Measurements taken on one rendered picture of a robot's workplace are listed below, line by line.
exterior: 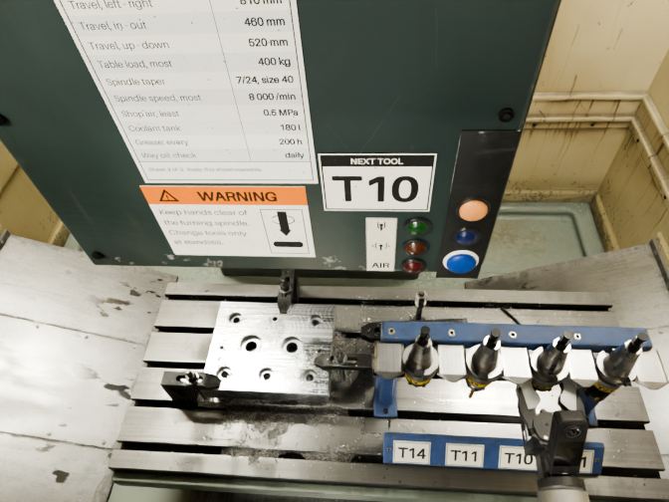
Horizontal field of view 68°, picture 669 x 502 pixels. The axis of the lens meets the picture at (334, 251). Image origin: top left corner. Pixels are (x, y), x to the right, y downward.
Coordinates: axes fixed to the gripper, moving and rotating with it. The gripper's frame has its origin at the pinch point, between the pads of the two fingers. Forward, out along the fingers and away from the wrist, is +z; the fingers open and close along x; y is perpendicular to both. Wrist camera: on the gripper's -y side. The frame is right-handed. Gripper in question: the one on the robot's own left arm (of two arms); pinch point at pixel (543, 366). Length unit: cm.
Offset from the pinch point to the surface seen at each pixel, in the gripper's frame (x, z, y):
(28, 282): -140, 39, 40
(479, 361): -12.4, -2.2, -6.0
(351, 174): -32, -7, -55
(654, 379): 16.8, -3.0, -2.8
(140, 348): -104, 25, 55
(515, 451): -0.7, -8.9, 23.8
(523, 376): -4.6, -3.2, -2.7
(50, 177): -60, -7, -54
